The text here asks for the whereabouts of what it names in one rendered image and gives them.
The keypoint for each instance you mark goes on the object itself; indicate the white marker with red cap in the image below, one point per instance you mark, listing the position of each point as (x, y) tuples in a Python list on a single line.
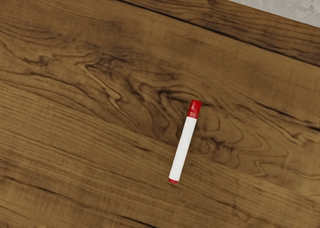
[(184, 145)]

